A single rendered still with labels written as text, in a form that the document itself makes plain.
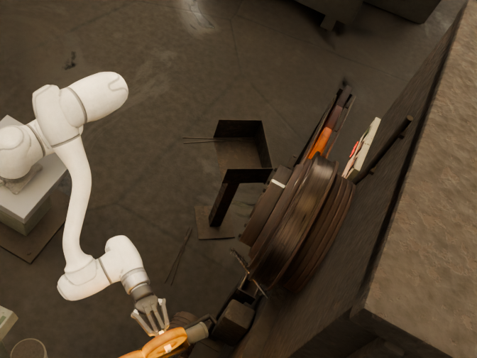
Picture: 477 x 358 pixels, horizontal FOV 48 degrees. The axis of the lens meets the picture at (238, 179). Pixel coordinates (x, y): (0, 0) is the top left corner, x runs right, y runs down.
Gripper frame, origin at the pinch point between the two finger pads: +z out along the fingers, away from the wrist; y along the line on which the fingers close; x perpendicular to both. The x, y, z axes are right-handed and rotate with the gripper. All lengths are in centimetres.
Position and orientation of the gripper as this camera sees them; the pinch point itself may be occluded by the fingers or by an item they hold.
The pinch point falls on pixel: (165, 341)
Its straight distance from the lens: 187.1
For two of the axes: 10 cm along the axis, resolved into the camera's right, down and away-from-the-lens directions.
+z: 4.9, 7.7, -4.1
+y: -8.5, 3.1, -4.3
